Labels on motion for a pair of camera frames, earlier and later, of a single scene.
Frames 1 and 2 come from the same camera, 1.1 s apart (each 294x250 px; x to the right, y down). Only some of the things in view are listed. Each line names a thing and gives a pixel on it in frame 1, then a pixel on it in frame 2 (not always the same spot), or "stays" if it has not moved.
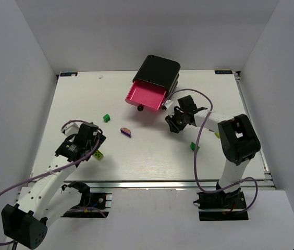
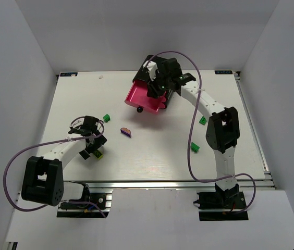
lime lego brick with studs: (98, 154) stays
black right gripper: (174, 121) -> (156, 91)
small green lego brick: (106, 117) stays
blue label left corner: (68, 74) stays
